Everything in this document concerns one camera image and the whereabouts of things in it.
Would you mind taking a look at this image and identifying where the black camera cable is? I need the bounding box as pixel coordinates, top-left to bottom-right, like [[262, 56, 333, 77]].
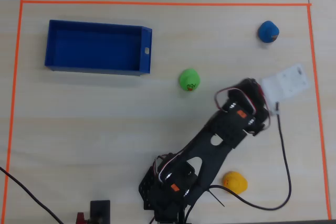
[[183, 101, 292, 222]]

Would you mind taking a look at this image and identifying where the blue rectangular plastic box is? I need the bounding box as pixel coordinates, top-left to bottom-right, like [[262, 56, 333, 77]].
[[44, 19, 153, 77]]

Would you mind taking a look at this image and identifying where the red white servo wire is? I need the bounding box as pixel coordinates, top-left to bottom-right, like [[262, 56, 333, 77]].
[[214, 87, 271, 131], [152, 152, 186, 183]]

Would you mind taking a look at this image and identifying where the thick black floor cable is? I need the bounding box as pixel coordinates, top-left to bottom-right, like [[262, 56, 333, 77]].
[[0, 166, 65, 224]]

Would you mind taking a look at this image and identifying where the blue rubber duck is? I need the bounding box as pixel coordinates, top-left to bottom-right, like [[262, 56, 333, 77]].
[[257, 20, 280, 44]]

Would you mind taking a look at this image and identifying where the green toy ball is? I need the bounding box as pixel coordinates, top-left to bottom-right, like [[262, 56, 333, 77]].
[[178, 68, 201, 92]]

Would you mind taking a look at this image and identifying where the orange tape strip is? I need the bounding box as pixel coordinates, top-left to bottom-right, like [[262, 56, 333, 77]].
[[1, 0, 24, 224], [307, 4, 332, 220], [19, 0, 312, 7]]

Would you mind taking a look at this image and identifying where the thin black zip tie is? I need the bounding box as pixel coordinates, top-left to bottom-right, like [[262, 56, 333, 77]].
[[206, 187, 226, 207]]

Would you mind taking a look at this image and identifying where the black clamp with red handle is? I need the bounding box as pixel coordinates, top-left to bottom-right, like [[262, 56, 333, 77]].
[[76, 199, 111, 224]]

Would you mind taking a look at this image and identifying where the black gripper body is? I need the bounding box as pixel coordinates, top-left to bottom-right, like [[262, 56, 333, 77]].
[[235, 77, 271, 121]]

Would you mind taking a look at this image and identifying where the yellow rubber duck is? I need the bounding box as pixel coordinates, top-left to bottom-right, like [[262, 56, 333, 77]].
[[222, 171, 249, 195]]

